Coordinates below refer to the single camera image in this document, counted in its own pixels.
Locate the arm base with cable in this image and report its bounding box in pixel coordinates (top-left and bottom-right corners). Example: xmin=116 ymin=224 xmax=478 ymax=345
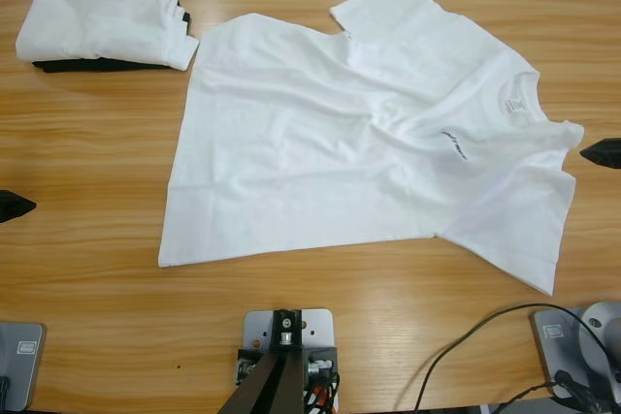
xmin=419 ymin=303 xmax=620 ymax=414

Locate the folded white t-shirt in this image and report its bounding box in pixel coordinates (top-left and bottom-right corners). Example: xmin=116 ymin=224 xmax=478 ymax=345
xmin=14 ymin=0 xmax=201 ymax=71

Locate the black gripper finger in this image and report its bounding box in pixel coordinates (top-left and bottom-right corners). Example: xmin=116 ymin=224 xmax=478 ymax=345
xmin=0 ymin=189 xmax=38 ymax=224
xmin=578 ymin=139 xmax=621 ymax=167

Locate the white t-shirt with black print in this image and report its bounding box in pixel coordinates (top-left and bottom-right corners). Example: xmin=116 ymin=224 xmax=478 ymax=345
xmin=157 ymin=0 xmax=586 ymax=298

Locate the black mount cable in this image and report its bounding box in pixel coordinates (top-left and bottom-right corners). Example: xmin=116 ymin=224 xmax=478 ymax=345
xmin=317 ymin=369 xmax=344 ymax=414

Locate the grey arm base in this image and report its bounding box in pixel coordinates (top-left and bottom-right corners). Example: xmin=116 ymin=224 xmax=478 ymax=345
xmin=528 ymin=301 xmax=621 ymax=403
xmin=0 ymin=320 xmax=49 ymax=413

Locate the dark camera post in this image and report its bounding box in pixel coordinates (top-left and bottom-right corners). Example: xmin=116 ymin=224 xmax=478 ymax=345
xmin=215 ymin=349 xmax=308 ymax=414

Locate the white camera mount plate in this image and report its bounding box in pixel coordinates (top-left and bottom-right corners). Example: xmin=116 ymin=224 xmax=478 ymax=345
xmin=242 ymin=307 xmax=337 ymax=389

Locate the orange cable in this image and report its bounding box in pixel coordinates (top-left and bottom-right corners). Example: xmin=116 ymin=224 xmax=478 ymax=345
xmin=306 ymin=382 xmax=336 ymax=414

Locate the black post bracket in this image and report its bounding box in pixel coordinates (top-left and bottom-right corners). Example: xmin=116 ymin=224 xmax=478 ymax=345
xmin=234 ymin=346 xmax=267 ymax=386
xmin=303 ymin=344 xmax=340 ymax=382

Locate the folded black garment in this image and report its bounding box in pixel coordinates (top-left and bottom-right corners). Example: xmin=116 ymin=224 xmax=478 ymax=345
xmin=29 ymin=0 xmax=194 ymax=77

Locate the short black cable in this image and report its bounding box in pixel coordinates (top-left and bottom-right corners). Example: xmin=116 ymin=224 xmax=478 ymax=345
xmin=487 ymin=381 xmax=564 ymax=414

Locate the black base plug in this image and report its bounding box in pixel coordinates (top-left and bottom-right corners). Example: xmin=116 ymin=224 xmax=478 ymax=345
xmin=554 ymin=368 xmax=610 ymax=414

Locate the black post clamp with bolt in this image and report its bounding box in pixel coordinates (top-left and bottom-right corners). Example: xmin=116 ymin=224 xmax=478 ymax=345
xmin=270 ymin=306 xmax=306 ymax=353

